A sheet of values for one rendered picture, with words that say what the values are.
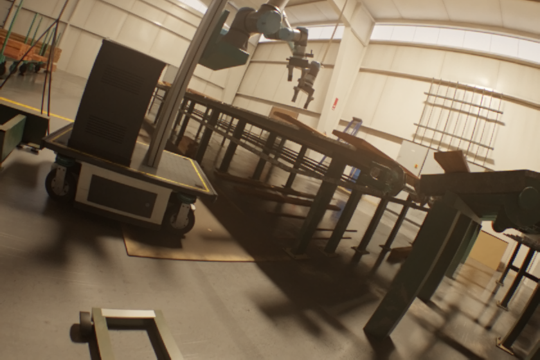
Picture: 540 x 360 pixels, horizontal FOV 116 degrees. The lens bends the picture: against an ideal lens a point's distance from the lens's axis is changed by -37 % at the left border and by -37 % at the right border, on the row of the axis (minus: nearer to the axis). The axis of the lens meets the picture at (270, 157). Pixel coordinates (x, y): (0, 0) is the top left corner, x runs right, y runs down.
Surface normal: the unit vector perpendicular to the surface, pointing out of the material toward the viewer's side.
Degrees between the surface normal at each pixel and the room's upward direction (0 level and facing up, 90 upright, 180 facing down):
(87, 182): 90
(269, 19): 97
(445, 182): 90
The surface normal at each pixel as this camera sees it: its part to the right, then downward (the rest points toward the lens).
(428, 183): -0.72, -0.24
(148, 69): 0.42, 0.25
